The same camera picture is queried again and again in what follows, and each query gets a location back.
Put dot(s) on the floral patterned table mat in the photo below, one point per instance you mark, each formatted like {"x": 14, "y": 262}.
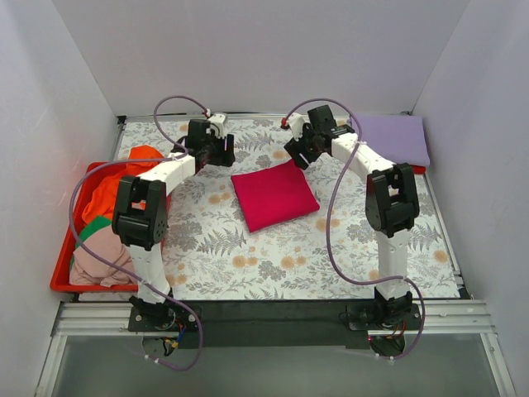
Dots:
{"x": 209, "y": 253}

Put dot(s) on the magenta t-shirt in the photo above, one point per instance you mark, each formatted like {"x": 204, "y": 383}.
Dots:
{"x": 274, "y": 195}

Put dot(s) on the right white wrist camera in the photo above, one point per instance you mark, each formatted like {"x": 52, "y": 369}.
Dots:
{"x": 294, "y": 123}

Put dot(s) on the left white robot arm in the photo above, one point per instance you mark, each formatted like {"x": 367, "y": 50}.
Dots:
{"x": 140, "y": 216}

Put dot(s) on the orange t-shirt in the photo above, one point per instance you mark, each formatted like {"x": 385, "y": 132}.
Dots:
{"x": 104, "y": 195}

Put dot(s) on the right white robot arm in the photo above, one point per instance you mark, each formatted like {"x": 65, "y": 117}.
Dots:
{"x": 391, "y": 203}

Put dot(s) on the folded lavender t-shirt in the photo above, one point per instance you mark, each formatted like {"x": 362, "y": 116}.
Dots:
{"x": 399, "y": 138}

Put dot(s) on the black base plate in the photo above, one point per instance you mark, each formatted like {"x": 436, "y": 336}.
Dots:
{"x": 269, "y": 323}

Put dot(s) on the red plastic bin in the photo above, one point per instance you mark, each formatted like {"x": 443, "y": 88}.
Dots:
{"x": 79, "y": 200}

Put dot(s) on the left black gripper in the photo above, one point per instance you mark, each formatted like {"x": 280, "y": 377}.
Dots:
{"x": 226, "y": 150}

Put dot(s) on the aluminium frame rail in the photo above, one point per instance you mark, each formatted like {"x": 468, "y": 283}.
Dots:
{"x": 453, "y": 351}

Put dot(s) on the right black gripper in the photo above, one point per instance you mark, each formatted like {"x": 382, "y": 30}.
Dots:
{"x": 297, "y": 153}

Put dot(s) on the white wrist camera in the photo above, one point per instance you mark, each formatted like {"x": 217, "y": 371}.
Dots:
{"x": 294, "y": 123}
{"x": 216, "y": 125}

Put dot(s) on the folded red t-shirt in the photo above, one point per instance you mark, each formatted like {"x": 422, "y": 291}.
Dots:
{"x": 419, "y": 170}

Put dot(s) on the green t-shirt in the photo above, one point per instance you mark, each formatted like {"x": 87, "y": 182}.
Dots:
{"x": 98, "y": 237}

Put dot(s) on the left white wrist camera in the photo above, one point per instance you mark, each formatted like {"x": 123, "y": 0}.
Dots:
{"x": 216, "y": 125}

